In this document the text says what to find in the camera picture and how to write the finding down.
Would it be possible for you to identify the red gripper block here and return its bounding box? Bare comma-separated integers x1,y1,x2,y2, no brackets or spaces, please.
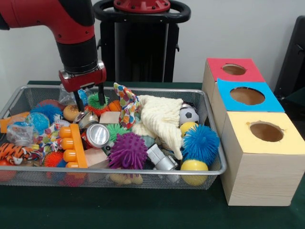
59,66,107,113

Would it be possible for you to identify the clear plastic packet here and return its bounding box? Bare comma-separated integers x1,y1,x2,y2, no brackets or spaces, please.
58,85,96,106

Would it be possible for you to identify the shallow clear mesh bin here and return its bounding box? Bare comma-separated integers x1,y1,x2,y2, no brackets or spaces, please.
0,85,227,190

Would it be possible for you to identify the wooden box with three holes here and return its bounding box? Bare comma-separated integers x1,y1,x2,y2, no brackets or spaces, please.
202,58,305,207

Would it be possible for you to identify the silver metal can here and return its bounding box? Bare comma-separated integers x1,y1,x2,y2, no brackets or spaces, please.
80,122,111,149

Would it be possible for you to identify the colourful patterned cloth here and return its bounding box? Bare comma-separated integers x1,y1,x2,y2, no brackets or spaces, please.
113,83,142,129

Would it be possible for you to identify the green spiky ball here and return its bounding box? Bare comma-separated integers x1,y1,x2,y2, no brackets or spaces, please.
106,124,125,144

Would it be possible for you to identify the orange toy building block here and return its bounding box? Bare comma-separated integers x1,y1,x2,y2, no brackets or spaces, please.
59,124,88,168

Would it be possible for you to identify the purple spiky ball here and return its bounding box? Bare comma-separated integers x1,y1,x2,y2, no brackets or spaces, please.
108,132,149,170

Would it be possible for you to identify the cream knitted cloth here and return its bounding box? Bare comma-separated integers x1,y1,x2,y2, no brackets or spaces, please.
132,95,184,160

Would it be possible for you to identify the small soccer ball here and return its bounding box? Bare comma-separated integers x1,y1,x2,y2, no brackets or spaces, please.
179,106,200,125

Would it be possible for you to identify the yellow ball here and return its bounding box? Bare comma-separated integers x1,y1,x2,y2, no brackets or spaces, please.
180,159,209,187
180,121,198,137

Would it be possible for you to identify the large blue spiky ball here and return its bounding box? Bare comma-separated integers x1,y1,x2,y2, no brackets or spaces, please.
182,125,221,166

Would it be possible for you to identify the dark green table cloth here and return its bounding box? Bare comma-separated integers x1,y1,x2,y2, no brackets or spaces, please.
0,80,305,229

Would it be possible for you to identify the black chair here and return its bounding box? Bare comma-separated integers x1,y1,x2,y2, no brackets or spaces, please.
275,16,305,101

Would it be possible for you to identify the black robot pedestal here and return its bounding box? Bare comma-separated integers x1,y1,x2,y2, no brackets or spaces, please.
92,0,192,83

